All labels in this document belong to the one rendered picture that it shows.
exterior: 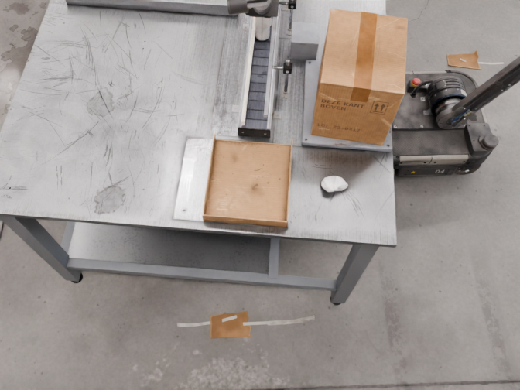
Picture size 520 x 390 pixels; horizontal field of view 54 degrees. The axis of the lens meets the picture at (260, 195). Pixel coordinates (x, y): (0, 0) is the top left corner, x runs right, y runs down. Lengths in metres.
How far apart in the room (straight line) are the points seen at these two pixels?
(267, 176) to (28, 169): 0.77
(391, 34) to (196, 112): 0.68
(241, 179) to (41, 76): 0.84
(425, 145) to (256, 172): 1.12
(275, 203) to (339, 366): 0.96
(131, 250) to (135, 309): 0.30
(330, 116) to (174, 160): 0.52
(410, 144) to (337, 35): 1.02
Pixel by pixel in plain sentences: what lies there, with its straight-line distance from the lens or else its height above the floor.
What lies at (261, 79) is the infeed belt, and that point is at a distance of 1.79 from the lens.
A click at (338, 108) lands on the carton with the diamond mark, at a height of 1.01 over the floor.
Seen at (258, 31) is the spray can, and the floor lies 0.93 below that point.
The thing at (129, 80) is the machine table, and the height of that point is 0.83.
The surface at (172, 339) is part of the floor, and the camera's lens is 2.32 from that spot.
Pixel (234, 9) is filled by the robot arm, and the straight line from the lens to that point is 1.56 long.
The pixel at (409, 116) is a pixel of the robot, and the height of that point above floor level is 0.26.
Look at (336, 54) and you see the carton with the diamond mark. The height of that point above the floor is 1.12.
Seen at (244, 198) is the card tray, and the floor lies 0.83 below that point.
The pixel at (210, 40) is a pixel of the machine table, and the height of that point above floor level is 0.83.
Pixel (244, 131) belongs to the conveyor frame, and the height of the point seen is 0.86.
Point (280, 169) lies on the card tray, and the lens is 1.64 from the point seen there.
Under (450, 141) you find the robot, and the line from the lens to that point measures 2.59.
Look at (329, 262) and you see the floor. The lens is 2.42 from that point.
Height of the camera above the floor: 2.25
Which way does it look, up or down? 63 degrees down
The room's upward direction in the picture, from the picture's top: 2 degrees clockwise
